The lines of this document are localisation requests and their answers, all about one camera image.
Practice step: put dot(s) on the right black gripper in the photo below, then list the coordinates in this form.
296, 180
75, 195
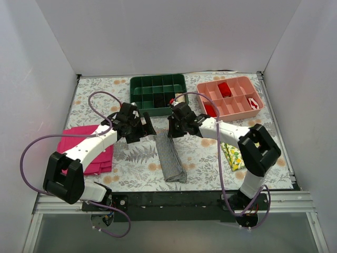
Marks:
176, 127

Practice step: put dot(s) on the pink divided organizer tray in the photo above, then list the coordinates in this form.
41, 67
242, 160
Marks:
234, 107

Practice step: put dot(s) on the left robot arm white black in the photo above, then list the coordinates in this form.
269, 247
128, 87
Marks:
64, 176

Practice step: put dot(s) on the lemon print folded cloth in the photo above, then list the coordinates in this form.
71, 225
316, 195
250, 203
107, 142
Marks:
233, 156

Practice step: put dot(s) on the beige rolled sock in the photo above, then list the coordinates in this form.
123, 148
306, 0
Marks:
179, 97

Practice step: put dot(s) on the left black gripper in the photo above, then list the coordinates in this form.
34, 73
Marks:
140, 129

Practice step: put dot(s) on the pink folded cloth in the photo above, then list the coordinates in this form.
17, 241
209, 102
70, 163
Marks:
102, 163

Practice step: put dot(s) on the red rolled cloth upper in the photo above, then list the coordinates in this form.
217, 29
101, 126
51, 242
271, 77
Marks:
224, 90

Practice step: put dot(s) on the grey striped boxer underwear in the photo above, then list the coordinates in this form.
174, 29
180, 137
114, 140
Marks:
170, 161

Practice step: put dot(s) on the black metal base rail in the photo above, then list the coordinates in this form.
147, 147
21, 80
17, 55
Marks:
179, 205

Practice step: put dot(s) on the red rolled cloth lower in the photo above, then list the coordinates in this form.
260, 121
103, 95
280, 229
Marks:
210, 110

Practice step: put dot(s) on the red white rolled cloth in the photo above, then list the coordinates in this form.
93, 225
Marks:
253, 104

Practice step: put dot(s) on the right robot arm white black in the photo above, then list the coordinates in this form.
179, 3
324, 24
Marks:
258, 149

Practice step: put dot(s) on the green divided organizer tray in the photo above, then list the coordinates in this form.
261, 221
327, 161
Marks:
142, 89

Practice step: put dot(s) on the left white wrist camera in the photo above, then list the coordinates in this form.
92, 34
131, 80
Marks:
136, 117

